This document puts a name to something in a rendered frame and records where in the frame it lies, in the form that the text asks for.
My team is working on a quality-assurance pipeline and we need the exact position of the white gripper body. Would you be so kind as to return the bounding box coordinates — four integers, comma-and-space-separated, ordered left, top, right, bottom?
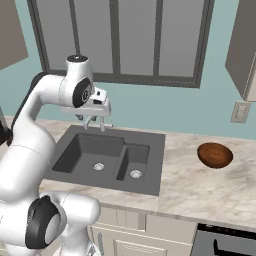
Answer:
60, 97, 112, 118

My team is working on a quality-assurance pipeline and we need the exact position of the dark grey double sink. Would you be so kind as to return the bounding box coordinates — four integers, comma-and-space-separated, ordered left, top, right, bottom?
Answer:
44, 124, 167, 197

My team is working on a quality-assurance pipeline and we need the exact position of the brown wooden bowl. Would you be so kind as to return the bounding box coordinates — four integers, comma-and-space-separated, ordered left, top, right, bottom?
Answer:
196, 142, 235, 170

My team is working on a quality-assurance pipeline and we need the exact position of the silver tap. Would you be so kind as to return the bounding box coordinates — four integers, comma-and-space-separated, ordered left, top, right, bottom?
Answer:
82, 116, 114, 133

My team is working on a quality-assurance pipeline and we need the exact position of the grey framed window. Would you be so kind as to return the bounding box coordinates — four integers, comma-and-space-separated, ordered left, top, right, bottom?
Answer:
26, 0, 216, 90

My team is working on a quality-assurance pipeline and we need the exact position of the cream drawer front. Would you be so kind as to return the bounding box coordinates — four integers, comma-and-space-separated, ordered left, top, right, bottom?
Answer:
94, 205, 148, 232
144, 213, 198, 245

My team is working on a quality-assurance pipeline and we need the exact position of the cream cupboard door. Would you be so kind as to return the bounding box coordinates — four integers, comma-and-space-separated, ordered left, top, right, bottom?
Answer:
87, 224, 195, 256

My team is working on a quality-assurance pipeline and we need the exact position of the grey dishwasher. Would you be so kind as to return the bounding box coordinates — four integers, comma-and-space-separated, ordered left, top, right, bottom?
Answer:
189, 222, 256, 256

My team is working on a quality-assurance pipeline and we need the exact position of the grey wall cupboard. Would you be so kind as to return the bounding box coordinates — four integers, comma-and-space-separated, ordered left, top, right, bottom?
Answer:
0, 0, 30, 71
224, 0, 256, 103

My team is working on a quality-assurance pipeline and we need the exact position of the silver cupboard handle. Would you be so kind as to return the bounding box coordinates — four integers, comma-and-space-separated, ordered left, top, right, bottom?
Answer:
97, 232, 106, 256

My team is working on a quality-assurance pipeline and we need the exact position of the beige wall socket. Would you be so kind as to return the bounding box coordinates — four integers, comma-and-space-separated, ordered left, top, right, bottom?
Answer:
230, 100, 253, 125

